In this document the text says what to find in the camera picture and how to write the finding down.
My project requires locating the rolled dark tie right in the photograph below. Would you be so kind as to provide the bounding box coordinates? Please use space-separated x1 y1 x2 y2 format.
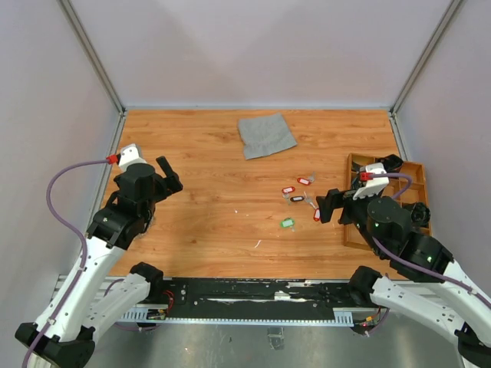
402 202 430 228

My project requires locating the rolled black tie top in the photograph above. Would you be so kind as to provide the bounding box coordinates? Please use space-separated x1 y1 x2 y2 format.
375 154 404 173

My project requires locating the grey cloth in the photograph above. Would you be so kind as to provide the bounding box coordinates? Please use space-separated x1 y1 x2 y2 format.
238 113 297 160

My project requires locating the red key tag lower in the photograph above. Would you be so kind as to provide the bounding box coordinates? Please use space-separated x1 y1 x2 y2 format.
307 200 321 222

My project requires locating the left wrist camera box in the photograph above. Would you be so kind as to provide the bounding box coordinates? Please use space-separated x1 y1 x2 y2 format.
118 143 147 173

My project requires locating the dark brown key tag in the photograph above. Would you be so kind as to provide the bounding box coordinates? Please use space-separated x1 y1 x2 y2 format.
288 195 311 203

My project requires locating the red key tag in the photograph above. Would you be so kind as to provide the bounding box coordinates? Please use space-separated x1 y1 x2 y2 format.
297 172 315 186
282 186 295 199
307 200 321 222

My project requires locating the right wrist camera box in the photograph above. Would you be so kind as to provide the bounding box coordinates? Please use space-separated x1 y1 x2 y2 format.
353 163 390 200

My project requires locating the green key tag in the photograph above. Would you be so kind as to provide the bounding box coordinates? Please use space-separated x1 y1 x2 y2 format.
280 218 295 231

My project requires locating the red key tag middle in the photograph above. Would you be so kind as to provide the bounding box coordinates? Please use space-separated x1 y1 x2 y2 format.
282 186 295 199

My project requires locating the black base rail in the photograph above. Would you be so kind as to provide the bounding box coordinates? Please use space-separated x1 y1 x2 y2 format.
140 278 376 320

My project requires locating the wooden compartment tray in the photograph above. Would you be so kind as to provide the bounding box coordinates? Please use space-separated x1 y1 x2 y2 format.
344 153 429 251

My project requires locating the red key tag upper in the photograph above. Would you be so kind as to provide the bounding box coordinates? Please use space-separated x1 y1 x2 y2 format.
297 172 315 186

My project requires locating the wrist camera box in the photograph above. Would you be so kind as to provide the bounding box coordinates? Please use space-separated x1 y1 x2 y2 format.
353 163 390 200
118 143 147 173

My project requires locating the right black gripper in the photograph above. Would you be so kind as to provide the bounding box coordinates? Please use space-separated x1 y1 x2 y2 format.
315 183 384 255

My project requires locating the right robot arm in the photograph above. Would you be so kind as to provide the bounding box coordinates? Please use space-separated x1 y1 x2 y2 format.
316 189 490 367

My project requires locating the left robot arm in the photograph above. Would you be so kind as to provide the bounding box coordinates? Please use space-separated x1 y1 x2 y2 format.
15 146 183 367

